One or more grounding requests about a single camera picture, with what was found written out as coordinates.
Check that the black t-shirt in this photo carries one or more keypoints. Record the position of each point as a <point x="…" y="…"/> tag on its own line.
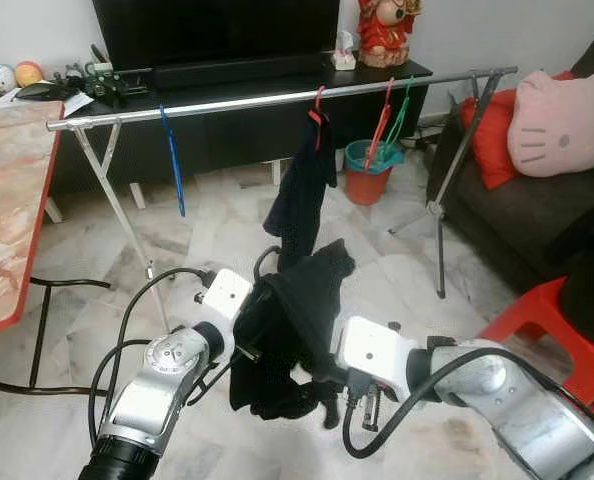
<point x="297" y="320"/>

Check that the blue plastic hanger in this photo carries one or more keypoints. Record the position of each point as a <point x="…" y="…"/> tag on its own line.
<point x="175" y="170"/>

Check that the navy blue garment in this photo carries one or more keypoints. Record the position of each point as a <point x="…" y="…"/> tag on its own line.
<point x="302" y="200"/>

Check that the red plastic stool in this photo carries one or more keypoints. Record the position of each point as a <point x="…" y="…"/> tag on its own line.
<point x="537" y="320"/>

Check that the black television console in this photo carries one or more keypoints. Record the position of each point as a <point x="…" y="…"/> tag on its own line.
<point x="237" y="145"/>

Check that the orange bin teal liner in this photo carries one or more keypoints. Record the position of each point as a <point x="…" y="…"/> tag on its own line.
<point x="369" y="185"/>

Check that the dark grey sofa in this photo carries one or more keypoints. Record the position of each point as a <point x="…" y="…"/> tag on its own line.
<point x="517" y="230"/>

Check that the silver metal clothes rack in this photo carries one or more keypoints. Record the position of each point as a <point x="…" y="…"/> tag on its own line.
<point x="237" y="103"/>

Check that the marble pattern folding table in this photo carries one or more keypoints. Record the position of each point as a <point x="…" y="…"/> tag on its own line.
<point x="12" y="210"/>

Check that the black soundbar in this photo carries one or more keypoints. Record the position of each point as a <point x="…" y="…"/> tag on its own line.
<point x="237" y="72"/>

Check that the red cushion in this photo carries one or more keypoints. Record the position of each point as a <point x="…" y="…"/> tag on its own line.
<point x="487" y="145"/>

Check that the white paper stack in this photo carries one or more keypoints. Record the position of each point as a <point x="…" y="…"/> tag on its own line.
<point x="77" y="105"/>

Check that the black desk organizer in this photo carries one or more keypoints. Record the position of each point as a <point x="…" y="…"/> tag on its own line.
<point x="107" y="80"/>

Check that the white tissue box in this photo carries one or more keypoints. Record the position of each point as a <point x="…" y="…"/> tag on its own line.
<point x="344" y="55"/>

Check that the black flat television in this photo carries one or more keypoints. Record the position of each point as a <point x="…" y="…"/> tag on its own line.
<point x="217" y="28"/>

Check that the black pouch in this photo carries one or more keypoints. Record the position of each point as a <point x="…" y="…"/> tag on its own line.
<point x="45" y="90"/>

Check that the pink cat face cushion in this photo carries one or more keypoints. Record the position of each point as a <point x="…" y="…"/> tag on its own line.
<point x="562" y="125"/>

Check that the orange round figure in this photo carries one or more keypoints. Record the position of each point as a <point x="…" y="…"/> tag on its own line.
<point x="29" y="74"/>

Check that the red gold figurine statue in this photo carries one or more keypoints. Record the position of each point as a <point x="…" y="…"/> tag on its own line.
<point x="389" y="32"/>

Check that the white round figure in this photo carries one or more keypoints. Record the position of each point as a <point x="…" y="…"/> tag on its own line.
<point x="2" y="78"/>

